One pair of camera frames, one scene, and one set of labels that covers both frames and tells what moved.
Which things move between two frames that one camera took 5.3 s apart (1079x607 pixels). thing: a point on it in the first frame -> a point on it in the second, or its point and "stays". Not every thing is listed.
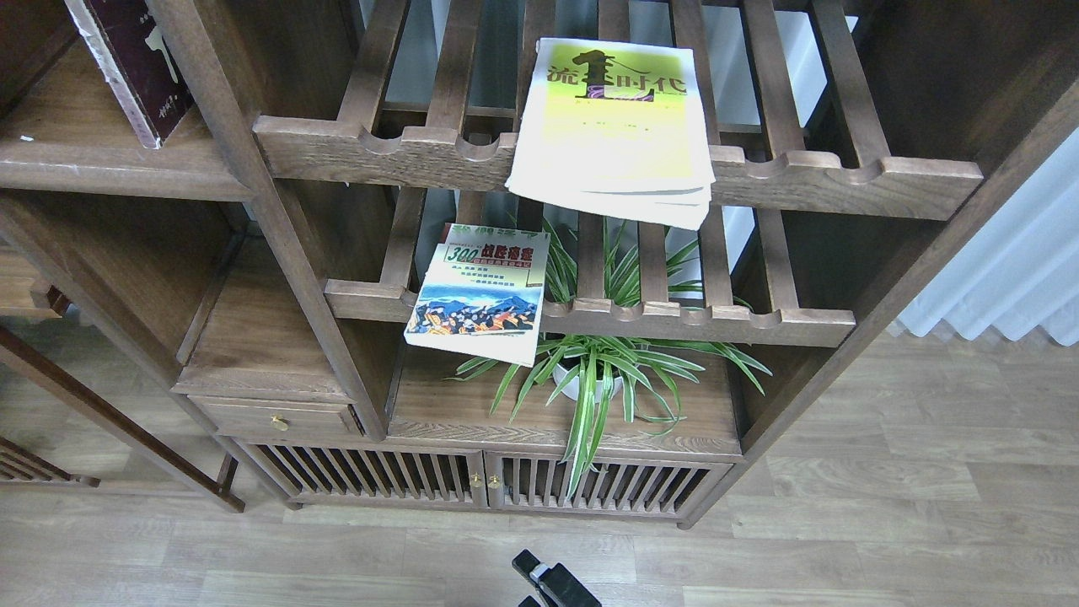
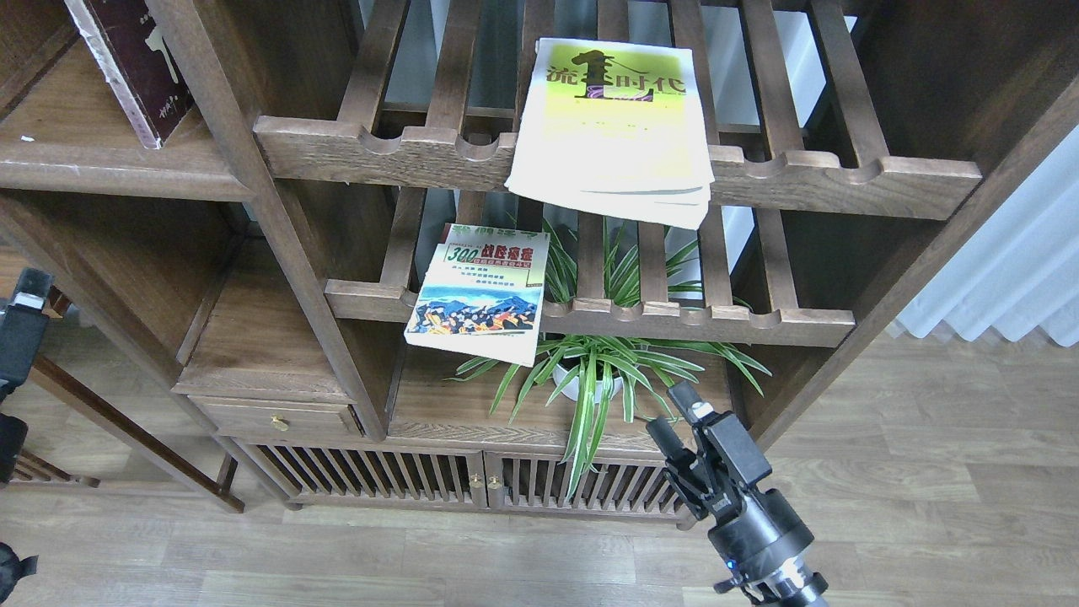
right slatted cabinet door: (538, 481) stays
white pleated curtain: (1022, 271) stays
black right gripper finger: (557, 584) -> (754, 526)
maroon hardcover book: (117, 31) stays
